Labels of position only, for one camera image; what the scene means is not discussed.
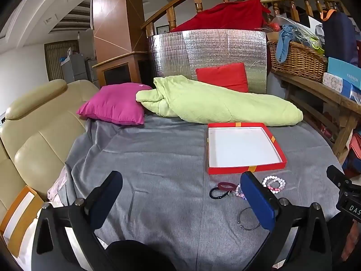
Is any blue cloth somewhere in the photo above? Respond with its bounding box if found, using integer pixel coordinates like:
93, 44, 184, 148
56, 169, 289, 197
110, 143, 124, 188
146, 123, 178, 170
276, 24, 296, 63

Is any blue cardboard box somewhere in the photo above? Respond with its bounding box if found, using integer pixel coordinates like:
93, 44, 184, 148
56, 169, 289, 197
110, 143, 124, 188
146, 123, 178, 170
327, 57, 361, 91

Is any light green blanket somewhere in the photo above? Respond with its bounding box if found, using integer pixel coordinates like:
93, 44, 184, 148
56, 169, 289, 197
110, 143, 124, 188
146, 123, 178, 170
136, 76, 303, 127

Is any white patterned tissue box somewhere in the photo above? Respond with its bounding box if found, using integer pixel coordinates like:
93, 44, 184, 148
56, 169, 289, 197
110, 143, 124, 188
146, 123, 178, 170
322, 72, 353, 98

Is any wooden cabinet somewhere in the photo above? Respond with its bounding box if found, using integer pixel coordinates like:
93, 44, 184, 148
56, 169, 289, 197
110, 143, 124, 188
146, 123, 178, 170
93, 51, 150, 89

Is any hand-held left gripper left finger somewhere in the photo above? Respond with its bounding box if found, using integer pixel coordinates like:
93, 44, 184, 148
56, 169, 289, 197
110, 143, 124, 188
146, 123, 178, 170
31, 171, 124, 271

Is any grey refrigerator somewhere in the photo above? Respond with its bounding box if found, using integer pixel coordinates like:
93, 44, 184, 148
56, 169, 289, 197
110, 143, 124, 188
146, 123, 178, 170
60, 54, 86, 84

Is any magenta pillow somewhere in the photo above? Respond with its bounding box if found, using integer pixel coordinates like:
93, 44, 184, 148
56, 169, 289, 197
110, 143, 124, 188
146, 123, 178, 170
77, 83, 154, 125

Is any white bead bracelet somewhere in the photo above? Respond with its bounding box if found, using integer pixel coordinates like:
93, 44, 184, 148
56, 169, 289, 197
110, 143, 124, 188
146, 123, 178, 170
262, 175, 286, 187

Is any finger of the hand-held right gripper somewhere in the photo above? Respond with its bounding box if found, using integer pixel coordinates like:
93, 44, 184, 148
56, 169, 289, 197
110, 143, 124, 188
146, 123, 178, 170
326, 165, 353, 189

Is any clear pink bead bracelet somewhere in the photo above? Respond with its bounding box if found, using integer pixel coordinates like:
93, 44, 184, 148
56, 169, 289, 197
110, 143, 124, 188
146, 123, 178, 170
235, 183, 248, 201

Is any white sheet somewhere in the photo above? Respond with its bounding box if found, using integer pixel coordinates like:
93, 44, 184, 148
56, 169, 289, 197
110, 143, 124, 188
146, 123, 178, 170
6, 202, 93, 271

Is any wicker basket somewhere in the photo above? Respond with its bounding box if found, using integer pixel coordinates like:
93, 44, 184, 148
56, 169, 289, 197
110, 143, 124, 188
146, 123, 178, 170
266, 40, 329, 83

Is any light pink cloth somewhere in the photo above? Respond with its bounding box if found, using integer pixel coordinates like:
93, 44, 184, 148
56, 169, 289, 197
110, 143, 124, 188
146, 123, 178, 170
46, 172, 69, 202

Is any orange box lid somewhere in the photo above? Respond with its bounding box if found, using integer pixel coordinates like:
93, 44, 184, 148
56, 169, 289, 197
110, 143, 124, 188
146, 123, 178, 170
0, 185, 44, 256

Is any pink crystal bead bracelet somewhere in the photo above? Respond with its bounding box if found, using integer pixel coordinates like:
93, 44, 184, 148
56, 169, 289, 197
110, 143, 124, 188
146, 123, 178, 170
266, 183, 284, 194

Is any red cloth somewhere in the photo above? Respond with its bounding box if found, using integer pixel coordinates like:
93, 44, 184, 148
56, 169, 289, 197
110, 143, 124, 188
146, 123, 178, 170
171, 0, 271, 33

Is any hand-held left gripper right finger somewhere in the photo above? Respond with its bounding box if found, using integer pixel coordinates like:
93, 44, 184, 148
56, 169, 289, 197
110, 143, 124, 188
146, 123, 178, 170
240, 172, 333, 271

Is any grey metal bangle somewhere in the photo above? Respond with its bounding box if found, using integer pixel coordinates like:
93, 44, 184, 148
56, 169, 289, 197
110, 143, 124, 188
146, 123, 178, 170
238, 207, 262, 231

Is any silver foil insulation panel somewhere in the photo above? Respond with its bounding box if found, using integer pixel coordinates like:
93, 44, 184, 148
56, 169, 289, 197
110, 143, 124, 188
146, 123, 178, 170
148, 29, 268, 94

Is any wooden bench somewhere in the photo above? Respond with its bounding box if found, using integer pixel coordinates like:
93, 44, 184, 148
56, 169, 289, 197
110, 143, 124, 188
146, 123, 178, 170
271, 68, 361, 164

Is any red shallow box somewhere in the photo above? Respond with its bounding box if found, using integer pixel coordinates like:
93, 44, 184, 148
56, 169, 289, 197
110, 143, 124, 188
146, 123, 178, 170
207, 122, 287, 175

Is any grey bed sheet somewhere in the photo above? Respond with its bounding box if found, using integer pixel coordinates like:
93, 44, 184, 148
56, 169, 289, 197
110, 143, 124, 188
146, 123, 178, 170
48, 113, 343, 271

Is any black hair tie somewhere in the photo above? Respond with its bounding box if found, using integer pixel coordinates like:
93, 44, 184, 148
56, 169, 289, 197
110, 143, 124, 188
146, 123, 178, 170
209, 188, 232, 200

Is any beige leather sofa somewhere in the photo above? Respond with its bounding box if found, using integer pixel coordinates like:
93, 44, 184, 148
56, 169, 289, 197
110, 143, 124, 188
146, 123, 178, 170
0, 79, 100, 223

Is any clear plastic bag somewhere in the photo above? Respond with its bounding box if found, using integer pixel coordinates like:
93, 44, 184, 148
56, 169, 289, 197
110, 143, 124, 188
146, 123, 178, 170
271, 14, 325, 55

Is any red pillow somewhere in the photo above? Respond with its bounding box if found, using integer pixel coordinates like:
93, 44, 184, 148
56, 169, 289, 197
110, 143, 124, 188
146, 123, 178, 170
195, 63, 249, 93

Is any navy garment with orange trim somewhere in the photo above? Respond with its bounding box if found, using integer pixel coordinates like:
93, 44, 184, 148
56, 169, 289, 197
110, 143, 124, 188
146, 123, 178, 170
320, 9, 359, 68

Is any wooden column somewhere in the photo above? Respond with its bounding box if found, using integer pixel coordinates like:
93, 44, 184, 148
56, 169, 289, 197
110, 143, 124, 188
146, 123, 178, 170
92, 0, 147, 63

